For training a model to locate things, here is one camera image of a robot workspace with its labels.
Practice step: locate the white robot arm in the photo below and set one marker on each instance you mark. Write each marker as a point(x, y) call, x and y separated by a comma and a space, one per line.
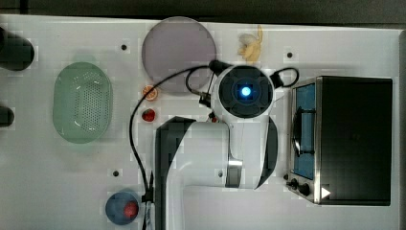
point(239, 151)

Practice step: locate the grey round plate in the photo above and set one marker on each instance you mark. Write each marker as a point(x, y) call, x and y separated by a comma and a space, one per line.
point(176, 44)

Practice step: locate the orange slice toy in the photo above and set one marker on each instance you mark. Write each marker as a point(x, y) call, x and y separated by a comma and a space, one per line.
point(150, 92)

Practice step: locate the red strawberry toy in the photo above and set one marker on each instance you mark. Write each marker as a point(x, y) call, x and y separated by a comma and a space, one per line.
point(149, 115)

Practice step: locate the yellow plush banana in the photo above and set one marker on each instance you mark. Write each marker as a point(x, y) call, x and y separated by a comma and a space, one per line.
point(250, 46)

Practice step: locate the red toy in bowl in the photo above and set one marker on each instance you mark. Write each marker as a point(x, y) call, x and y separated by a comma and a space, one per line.
point(131, 210)

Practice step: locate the green perforated colander basket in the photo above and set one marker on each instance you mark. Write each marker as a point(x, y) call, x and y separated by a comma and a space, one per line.
point(82, 108)

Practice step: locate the blue small bowl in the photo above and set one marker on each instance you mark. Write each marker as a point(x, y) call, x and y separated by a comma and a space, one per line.
point(114, 207)

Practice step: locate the black toaster oven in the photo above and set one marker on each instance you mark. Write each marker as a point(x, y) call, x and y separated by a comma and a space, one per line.
point(340, 147)

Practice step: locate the black cylinder post lower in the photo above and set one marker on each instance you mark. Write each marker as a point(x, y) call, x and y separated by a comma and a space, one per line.
point(6, 116)

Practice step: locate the black cylinder post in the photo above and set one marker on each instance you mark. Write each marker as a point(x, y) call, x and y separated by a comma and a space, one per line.
point(6, 116)
point(16, 52)

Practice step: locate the black cylinder post upper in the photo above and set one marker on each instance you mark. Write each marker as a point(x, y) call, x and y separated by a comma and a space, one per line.
point(16, 52)

